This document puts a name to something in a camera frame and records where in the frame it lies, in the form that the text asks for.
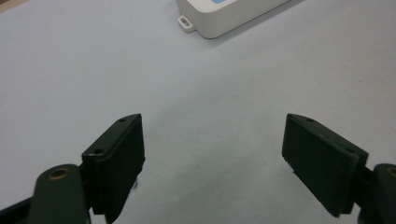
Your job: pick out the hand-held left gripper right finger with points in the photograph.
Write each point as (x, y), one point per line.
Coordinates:
(320, 161)

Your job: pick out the white plastic box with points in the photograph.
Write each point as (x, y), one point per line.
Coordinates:
(224, 15)

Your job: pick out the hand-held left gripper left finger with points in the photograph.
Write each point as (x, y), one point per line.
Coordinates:
(116, 161)

